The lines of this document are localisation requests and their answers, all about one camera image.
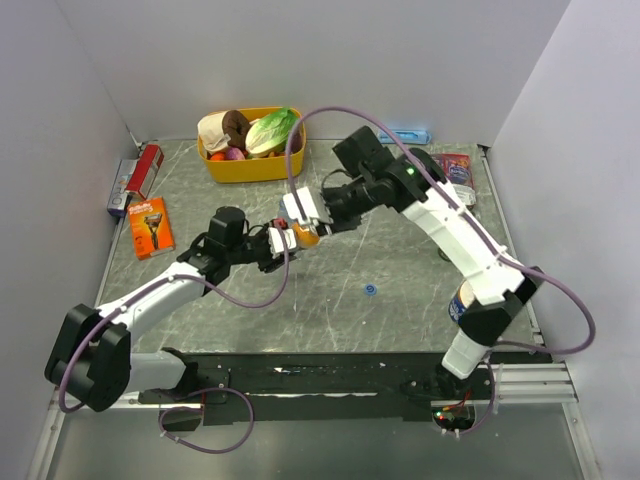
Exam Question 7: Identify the red snack bag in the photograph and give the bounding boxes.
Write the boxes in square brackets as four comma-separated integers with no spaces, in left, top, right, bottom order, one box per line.
[433,153,476,209]

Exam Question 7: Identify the orange drink bottle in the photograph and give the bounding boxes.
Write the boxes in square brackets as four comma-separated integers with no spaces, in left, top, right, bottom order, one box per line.
[274,217,319,249]

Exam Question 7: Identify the red box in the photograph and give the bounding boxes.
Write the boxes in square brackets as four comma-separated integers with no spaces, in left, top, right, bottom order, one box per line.
[126,144,164,201]

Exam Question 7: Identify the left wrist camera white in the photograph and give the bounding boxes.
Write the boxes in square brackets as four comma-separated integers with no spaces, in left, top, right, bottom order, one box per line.
[267,227,301,258]

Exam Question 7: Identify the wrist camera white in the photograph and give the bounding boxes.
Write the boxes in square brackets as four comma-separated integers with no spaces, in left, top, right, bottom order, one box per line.
[282,187,332,227]
[267,227,301,258]

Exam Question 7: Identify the aluminium frame rail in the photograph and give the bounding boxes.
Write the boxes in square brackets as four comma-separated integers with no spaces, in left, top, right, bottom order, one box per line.
[492,363,578,404]

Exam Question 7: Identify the white blue can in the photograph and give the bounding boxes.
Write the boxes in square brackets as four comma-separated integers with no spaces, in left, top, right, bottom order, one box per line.
[447,280,475,325]

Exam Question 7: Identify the plush cabbage toy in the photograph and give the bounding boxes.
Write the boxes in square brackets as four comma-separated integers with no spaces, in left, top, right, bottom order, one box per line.
[245,107,298,157]

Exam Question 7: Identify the yellow plastic basket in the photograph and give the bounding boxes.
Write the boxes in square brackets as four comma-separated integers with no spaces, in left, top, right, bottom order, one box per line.
[197,107,306,184]

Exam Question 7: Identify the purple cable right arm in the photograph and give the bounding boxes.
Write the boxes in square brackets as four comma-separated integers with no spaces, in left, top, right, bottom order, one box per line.
[284,105,597,436]

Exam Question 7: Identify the blue bottle cap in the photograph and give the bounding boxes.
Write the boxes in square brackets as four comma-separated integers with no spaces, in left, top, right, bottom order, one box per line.
[364,283,377,296]

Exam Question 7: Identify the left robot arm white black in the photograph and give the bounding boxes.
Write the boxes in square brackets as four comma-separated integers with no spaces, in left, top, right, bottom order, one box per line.
[45,207,289,413]

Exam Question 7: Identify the orange razor box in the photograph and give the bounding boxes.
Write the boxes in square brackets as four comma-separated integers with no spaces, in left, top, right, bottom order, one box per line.
[127,197,176,260]

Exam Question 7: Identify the blue tissue pack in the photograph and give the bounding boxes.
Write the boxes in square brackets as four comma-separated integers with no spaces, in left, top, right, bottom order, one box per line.
[377,129,432,145]

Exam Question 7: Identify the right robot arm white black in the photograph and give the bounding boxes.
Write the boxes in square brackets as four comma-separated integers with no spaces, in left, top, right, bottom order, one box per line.
[321,126,541,399]

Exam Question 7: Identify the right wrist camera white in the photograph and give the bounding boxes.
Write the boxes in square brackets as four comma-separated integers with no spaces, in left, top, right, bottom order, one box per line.
[282,187,332,227]

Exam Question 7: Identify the purple grey box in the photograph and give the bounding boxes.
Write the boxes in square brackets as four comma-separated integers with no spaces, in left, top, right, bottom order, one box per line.
[106,159,137,218]

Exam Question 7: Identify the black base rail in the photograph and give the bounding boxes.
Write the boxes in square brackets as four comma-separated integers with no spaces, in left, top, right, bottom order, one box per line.
[137,349,554,426]

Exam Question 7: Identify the brown beige plush toy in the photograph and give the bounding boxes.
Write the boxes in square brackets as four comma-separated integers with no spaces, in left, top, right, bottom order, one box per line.
[197,110,251,154]

